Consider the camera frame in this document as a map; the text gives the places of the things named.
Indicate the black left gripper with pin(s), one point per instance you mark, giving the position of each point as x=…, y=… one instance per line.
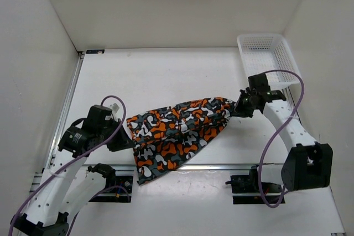
x=124, y=141

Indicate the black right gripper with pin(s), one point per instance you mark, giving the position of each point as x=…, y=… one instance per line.
x=239, y=110

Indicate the orange camouflage shorts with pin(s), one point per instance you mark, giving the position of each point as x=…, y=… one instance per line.
x=167, y=137

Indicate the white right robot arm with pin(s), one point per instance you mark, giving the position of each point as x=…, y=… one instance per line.
x=308, y=163

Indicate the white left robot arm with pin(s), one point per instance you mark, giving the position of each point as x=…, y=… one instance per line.
x=52, y=206

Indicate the white plastic mesh basket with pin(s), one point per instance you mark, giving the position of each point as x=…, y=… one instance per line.
x=265, y=51

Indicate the dark label sticker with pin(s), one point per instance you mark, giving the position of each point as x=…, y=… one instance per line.
x=95, y=51

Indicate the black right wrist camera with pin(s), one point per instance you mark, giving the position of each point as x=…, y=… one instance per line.
x=259, y=86

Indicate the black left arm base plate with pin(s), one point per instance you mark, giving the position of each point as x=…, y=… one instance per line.
x=119, y=191

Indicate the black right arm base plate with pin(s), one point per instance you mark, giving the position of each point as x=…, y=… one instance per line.
x=245, y=189

